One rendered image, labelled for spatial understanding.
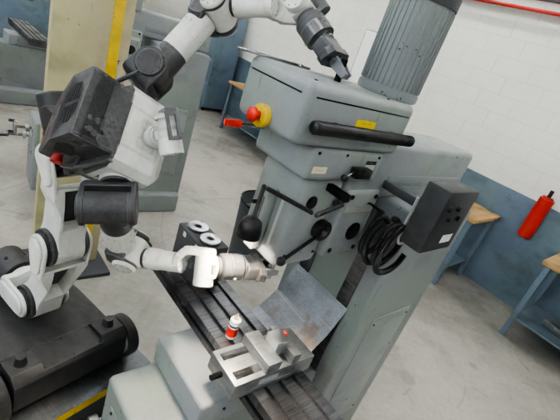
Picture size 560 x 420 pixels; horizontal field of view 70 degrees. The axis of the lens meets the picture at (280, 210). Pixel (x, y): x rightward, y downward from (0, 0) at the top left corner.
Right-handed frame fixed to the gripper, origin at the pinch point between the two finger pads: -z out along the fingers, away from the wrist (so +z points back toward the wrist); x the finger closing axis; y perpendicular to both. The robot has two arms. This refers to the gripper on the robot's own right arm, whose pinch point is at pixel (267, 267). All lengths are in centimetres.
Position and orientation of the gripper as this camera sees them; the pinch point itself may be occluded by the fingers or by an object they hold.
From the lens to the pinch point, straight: 140.9
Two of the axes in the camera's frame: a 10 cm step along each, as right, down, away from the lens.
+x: -4.0, -5.0, 7.7
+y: -3.2, 8.6, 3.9
